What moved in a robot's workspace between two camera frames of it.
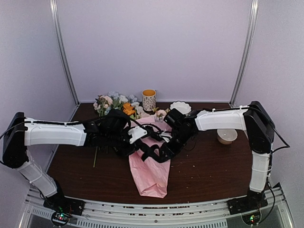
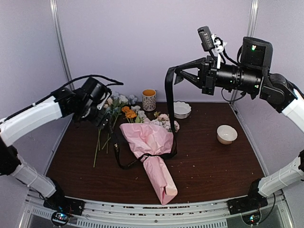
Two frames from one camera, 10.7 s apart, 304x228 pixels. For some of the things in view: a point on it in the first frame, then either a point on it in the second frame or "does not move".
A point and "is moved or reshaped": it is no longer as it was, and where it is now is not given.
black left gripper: [126, 151] → [97, 121]
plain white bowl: [225, 136] does not move
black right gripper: [170, 150] → [201, 80]
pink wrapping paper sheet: [152, 176] is moved or reshaped
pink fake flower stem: [160, 113] is moved or reshaped
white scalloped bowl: [182, 107] does not move
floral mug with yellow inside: [148, 99] does not move
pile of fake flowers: [111, 101] does not move
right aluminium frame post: [253, 17] does not move
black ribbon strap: [154, 151] → [171, 76]
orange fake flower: [128, 109] is moved or reshaped
